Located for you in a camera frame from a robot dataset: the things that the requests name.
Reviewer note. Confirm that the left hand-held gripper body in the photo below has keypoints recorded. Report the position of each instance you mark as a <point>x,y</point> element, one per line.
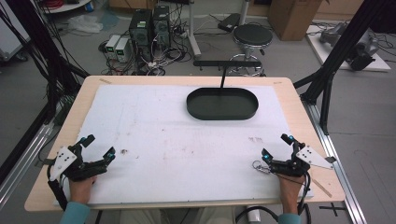
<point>66,160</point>

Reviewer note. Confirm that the slim black computer tower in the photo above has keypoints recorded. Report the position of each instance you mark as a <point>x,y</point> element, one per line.
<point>162,26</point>

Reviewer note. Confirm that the black round stool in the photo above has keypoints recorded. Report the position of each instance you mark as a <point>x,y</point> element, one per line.
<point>252,35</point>

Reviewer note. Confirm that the person's right hand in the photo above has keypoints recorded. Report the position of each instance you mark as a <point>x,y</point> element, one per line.
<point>289,193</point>

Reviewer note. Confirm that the white board with grey machine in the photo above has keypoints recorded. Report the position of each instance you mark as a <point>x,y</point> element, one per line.
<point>351,46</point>

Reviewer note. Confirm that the white bench power supply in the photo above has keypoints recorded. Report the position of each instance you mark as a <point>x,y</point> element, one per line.
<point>112,45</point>
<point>122,49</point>

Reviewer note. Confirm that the thin wooden stick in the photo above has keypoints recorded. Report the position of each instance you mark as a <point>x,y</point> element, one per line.
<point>321,188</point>

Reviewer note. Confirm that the clear plastic bag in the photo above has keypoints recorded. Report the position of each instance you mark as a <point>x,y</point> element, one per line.
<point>84,23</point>

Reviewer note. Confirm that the person's left hand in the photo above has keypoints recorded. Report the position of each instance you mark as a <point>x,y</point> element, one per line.
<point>80,189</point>

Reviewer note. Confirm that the black power adapter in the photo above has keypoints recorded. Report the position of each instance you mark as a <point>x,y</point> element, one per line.
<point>229,21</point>

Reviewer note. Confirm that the person's legs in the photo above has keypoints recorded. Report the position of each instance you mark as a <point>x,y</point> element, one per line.
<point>177,216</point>

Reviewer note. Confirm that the large black computer tower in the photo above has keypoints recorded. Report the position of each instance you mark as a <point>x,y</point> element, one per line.
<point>140,31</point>

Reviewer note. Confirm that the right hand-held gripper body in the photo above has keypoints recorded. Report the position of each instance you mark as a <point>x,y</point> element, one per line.
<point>311,157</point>

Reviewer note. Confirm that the computer tower units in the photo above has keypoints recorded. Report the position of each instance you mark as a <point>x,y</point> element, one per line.
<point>162,59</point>

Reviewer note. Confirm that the white desk leg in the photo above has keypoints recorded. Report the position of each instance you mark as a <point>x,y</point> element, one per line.
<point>193,31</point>

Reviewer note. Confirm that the black oval tray with stand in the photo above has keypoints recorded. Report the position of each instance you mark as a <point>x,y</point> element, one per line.
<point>222,105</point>

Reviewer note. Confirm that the white foam mat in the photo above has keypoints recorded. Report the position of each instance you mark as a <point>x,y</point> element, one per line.
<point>174,149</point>

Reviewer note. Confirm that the aluminium rail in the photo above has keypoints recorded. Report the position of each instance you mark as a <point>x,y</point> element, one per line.
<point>336,161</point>
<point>21,161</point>

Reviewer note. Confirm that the brown cardboard box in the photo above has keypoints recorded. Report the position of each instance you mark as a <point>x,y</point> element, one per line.
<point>294,18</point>

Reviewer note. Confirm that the white plug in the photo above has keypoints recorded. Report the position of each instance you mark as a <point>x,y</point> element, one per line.
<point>253,214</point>

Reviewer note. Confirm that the black metal frame strut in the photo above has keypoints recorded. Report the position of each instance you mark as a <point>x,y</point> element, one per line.
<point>342,46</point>

